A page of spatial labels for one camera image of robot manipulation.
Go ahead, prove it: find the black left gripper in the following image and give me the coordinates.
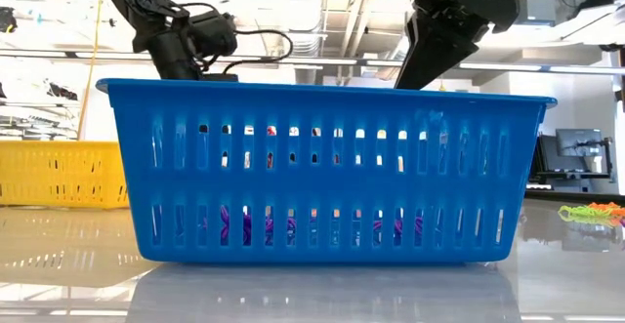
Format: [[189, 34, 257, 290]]
[[148, 32, 239, 82]]

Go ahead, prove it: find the yellow slotted plastic basket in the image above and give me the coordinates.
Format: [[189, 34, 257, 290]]
[[0, 140, 131, 211]]

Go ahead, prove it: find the blue slotted plastic basket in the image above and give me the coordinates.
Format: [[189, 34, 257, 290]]
[[96, 77, 559, 266]]

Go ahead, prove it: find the black rig crossbar with lights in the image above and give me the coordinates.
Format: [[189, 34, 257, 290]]
[[0, 47, 625, 76]]

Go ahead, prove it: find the black computer monitor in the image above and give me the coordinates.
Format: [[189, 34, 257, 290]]
[[555, 127, 604, 158]]

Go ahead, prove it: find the green plastic spider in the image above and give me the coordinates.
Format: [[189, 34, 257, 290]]
[[557, 204, 617, 226]]

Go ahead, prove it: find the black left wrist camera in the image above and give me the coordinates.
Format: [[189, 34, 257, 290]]
[[187, 10, 239, 60]]

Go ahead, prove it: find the black left wrist camera cable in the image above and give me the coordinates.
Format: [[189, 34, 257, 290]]
[[178, 1, 294, 76]]

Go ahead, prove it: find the silver ribbed ceiling duct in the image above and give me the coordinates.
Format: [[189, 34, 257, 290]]
[[271, 0, 327, 86]]

